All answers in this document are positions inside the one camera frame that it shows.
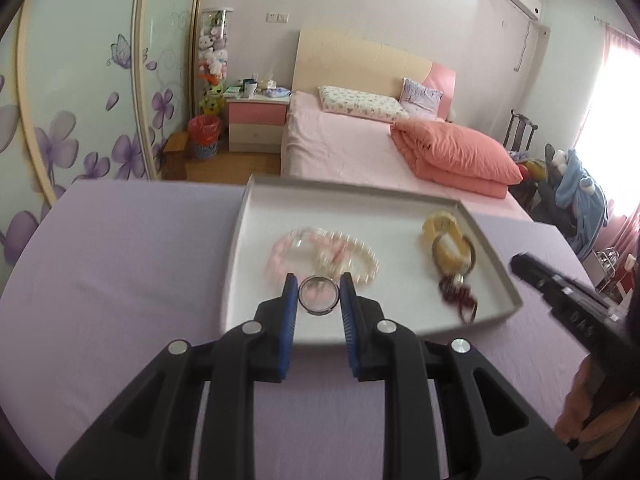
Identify wooden stool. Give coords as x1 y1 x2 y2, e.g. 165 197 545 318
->
161 131 190 181

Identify small purple pillow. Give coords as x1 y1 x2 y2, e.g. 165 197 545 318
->
400 77 445 121

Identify white pearl bracelet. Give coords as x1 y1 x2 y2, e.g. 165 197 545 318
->
312 230 381 286

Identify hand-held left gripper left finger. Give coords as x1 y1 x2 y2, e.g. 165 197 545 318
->
55 272 299 480

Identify blue plush garment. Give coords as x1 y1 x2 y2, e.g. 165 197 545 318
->
555 149 611 256

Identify folded pink quilt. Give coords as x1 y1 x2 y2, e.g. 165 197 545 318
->
390 119 524 200

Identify pink bead flower bracelet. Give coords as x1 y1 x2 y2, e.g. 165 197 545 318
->
265 227 351 286

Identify yellow plush toy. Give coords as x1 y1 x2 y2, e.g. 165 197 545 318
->
200 84 227 117

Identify pink and cream nightstand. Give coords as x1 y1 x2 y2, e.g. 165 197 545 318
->
226 95 291 153

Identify grey shallow tray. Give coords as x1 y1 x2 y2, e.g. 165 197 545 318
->
220 174 523 341

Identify pink curtain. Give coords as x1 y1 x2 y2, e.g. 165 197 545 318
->
575 25 640 221

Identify dark padded chair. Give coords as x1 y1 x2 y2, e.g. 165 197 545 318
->
530 142 591 241

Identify dark wooden chair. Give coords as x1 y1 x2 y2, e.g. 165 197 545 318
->
502 109 538 153

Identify floral white pillow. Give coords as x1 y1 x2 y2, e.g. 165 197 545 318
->
318 85 410 123

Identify clear tube of plush toys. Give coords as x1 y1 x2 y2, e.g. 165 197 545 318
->
196 7 234 116

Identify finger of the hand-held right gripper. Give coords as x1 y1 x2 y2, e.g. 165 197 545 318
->
510 252 566 296

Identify person's right hand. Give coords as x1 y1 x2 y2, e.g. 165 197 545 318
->
555 357 631 458

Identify floral sliding wardrobe doors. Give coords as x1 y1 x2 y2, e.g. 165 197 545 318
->
0 0 206 281

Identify silver bangle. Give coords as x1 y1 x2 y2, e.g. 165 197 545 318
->
298 276 340 316

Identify white wire rack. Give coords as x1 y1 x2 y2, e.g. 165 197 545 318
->
592 247 621 291

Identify bed with pink sheet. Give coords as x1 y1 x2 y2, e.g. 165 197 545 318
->
280 27 533 223

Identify red trash bin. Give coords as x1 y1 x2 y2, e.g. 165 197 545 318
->
188 115 222 160

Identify air conditioner cable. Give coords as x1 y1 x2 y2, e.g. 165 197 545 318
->
515 17 533 73

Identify yellow and red toys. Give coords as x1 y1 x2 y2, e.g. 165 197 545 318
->
517 157 548 183

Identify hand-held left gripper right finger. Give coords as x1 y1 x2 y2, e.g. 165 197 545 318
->
339 272 583 480

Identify dark red bead bracelet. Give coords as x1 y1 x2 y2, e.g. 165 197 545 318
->
439 272 480 323

